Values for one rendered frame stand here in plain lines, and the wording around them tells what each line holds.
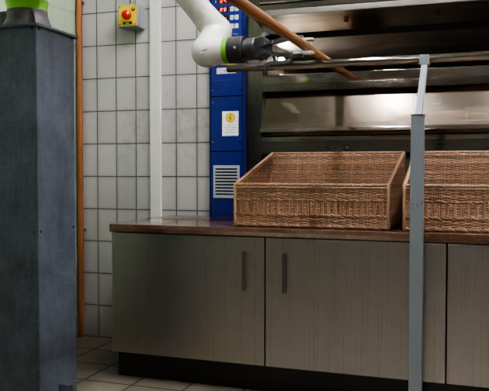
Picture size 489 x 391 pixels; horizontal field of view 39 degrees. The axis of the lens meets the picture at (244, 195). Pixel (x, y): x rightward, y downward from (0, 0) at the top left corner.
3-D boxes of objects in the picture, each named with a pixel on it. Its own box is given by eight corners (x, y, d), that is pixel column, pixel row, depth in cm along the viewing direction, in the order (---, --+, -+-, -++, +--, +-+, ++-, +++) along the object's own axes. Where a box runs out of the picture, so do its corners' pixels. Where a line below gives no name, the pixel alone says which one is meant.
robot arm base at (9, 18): (-40, 30, 211) (-40, 10, 211) (-8, 39, 225) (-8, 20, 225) (33, 25, 203) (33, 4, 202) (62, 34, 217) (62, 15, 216)
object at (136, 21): (125, 30, 316) (125, 8, 315) (145, 29, 312) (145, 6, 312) (117, 27, 309) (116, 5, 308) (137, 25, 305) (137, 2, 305)
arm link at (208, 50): (192, 74, 244) (183, 47, 237) (202, 54, 253) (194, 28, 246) (229, 72, 240) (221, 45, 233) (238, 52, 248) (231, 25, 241)
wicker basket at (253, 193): (270, 217, 294) (270, 151, 293) (407, 220, 275) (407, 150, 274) (230, 226, 248) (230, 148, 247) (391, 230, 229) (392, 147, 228)
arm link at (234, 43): (224, 61, 235) (224, 33, 235) (236, 66, 246) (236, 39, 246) (241, 60, 233) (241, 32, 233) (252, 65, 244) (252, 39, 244)
